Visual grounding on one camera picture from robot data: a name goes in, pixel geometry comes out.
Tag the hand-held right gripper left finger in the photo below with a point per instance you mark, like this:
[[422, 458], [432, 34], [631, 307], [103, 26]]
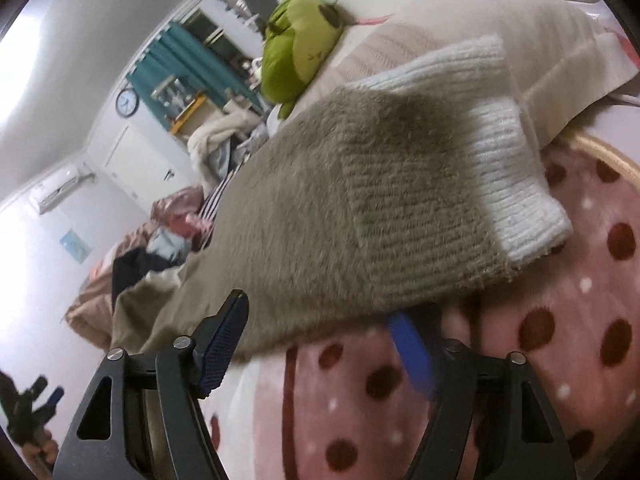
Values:
[[220, 350]]

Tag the teal curtain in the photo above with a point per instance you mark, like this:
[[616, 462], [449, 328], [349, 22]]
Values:
[[200, 67]]

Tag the white air conditioner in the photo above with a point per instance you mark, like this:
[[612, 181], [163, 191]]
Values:
[[60, 185]]

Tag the beige and white knit sweater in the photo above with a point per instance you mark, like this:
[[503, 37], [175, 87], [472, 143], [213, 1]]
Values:
[[360, 200]]

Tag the round wall clock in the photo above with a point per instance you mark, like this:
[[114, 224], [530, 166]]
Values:
[[127, 101]]

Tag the khaki cloth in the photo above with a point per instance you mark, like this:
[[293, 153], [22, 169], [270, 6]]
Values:
[[145, 305]]

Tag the beige striped pillow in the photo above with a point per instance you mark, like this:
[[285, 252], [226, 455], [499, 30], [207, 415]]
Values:
[[525, 45]]

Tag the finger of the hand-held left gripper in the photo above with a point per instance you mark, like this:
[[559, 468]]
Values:
[[35, 410]]

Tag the pink dotted blanket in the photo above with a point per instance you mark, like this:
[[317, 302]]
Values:
[[500, 360]]

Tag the pile of clothes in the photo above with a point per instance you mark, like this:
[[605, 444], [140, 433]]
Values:
[[195, 200]]

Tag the blue wall sticker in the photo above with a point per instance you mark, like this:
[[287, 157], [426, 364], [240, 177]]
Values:
[[75, 245]]

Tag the white door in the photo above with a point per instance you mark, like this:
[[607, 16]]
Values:
[[137, 157]]

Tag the green plush toy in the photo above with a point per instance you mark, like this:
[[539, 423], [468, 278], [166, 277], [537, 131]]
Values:
[[295, 45]]

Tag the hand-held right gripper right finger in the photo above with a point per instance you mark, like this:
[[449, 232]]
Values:
[[415, 355]]

